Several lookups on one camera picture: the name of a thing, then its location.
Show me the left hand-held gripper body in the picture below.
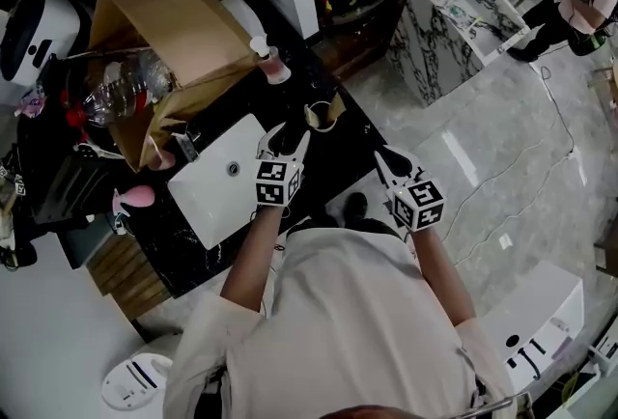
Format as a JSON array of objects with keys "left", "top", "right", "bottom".
[{"left": 254, "top": 149, "right": 306, "bottom": 208}]

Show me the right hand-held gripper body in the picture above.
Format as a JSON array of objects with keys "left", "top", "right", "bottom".
[{"left": 388, "top": 169, "right": 447, "bottom": 234}]

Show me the white cup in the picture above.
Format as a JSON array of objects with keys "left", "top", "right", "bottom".
[{"left": 303, "top": 100, "right": 345, "bottom": 134}]

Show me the person's right forearm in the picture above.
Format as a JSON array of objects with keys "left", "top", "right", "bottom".
[{"left": 409, "top": 226, "right": 479, "bottom": 326}]

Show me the person's left forearm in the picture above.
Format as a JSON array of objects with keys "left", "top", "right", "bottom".
[{"left": 219, "top": 202, "right": 282, "bottom": 312}]

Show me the black marble vanity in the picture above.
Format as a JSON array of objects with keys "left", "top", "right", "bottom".
[{"left": 125, "top": 47, "right": 387, "bottom": 297}]

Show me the person's black shoe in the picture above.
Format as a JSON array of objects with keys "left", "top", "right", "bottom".
[{"left": 343, "top": 191, "right": 370, "bottom": 221}]

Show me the white sink basin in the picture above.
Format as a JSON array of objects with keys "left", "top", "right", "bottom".
[{"left": 167, "top": 112, "right": 271, "bottom": 252}]

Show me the pink pump bottle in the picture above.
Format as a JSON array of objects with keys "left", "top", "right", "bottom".
[{"left": 249, "top": 35, "right": 293, "bottom": 86}]

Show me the chrome faucet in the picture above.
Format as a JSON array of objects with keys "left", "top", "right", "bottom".
[{"left": 174, "top": 123, "right": 203, "bottom": 163}]

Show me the pink tumbler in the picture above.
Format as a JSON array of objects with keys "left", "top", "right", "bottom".
[{"left": 144, "top": 134, "right": 176, "bottom": 172}]

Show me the white marble counter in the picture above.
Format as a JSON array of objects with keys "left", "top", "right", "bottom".
[{"left": 385, "top": 0, "right": 530, "bottom": 108}]

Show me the person's white shirt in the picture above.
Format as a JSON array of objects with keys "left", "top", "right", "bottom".
[{"left": 162, "top": 226, "right": 516, "bottom": 419}]

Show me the cardboard box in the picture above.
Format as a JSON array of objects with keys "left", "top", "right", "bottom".
[{"left": 86, "top": 0, "right": 260, "bottom": 175}]

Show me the clear plastic bottle red cap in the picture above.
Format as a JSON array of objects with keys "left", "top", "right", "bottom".
[{"left": 60, "top": 50, "right": 175, "bottom": 128}]

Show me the wooden step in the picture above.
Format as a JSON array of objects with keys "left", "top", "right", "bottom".
[{"left": 86, "top": 233, "right": 173, "bottom": 320}]

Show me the white power strip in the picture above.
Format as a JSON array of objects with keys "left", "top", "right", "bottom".
[{"left": 71, "top": 142, "right": 125, "bottom": 161}]

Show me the colourful snack packet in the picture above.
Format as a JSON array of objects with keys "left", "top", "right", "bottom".
[{"left": 14, "top": 88, "right": 47, "bottom": 119}]

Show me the white appliance with black lid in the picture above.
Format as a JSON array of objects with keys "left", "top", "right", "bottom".
[{"left": 0, "top": 0, "right": 82, "bottom": 90}]

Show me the white round floor appliance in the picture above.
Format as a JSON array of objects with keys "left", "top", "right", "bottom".
[{"left": 99, "top": 351, "right": 174, "bottom": 412}]

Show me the white cabinet with black handles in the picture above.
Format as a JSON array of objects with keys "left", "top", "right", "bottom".
[{"left": 477, "top": 260, "right": 585, "bottom": 382}]

